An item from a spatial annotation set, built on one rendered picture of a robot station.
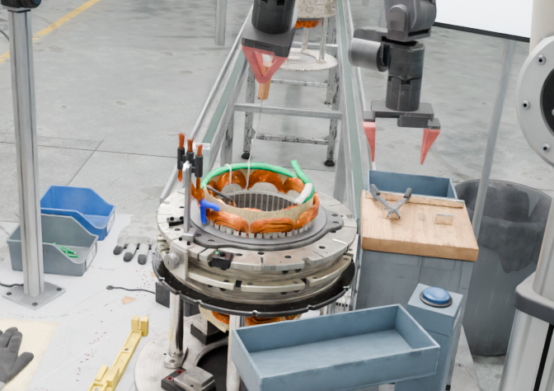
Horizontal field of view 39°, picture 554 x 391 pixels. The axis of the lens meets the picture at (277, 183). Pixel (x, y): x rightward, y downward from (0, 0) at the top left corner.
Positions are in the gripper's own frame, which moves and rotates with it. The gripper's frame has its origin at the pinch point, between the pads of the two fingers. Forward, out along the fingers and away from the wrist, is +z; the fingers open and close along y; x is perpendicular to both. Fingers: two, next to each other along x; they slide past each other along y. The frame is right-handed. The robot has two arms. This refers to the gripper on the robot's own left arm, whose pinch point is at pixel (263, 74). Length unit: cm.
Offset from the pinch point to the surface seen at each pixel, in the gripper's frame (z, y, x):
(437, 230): 25.1, -1.4, 32.9
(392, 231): 25.1, 1.2, 25.3
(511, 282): 133, -93, 86
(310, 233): 18.7, 11.6, 11.9
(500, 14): 32, -90, 48
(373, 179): 36.9, -23.4, 22.3
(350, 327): 18.3, 27.5, 19.9
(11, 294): 62, 6, -43
